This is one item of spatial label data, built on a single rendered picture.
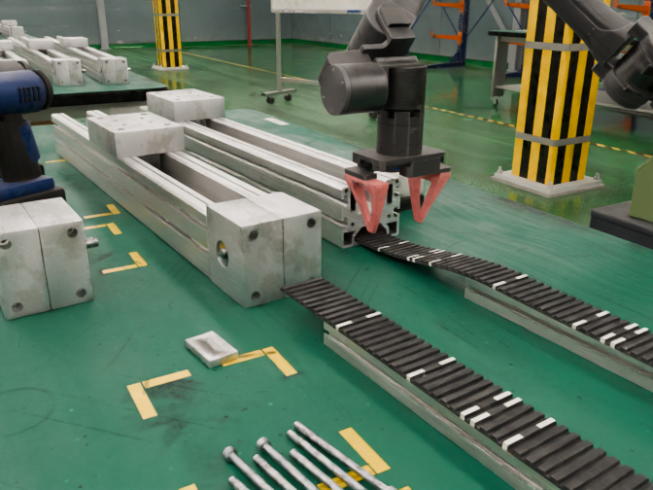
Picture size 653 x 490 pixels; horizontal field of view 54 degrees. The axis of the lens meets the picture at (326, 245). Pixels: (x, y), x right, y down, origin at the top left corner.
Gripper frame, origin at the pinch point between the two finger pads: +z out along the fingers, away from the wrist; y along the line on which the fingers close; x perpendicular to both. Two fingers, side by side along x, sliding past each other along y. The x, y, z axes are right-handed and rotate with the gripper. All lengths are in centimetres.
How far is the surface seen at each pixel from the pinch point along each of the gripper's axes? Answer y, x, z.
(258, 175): 5.4, -28.1, -0.5
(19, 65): 34, -57, -16
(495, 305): 1.7, 19.3, 3.7
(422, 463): 24.0, 33.5, 4.6
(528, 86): -267, -206, 22
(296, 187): 5.2, -16.4, -1.3
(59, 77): 0, -202, 1
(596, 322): 0.0, 30.1, 1.4
